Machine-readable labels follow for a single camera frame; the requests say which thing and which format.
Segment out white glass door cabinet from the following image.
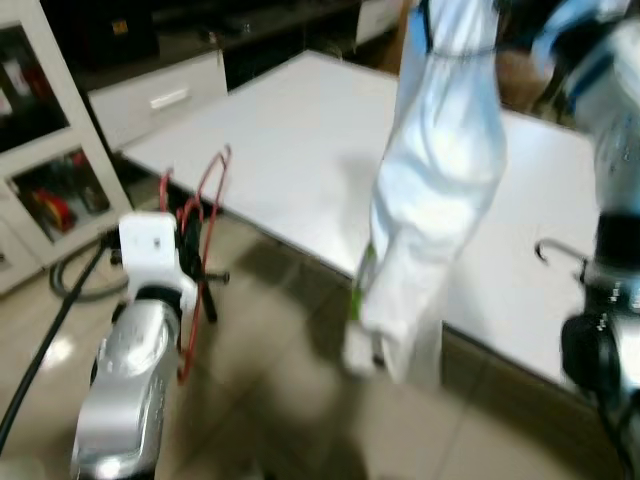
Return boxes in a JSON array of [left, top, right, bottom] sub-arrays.
[[0, 0, 131, 291]]

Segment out white T-shirt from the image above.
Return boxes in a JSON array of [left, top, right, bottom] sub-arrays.
[[345, 0, 506, 386]]

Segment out white table black legs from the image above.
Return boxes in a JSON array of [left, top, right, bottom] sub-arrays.
[[120, 50, 640, 401]]

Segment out white drawer unit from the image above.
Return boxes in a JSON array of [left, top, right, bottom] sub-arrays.
[[88, 50, 229, 151]]

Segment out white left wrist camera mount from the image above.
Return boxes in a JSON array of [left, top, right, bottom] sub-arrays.
[[118, 212, 199, 306]]

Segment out grey hose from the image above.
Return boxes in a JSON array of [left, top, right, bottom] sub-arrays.
[[48, 235, 129, 301]]

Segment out red clothes hanger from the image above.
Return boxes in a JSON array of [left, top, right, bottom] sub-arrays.
[[160, 145, 233, 386]]

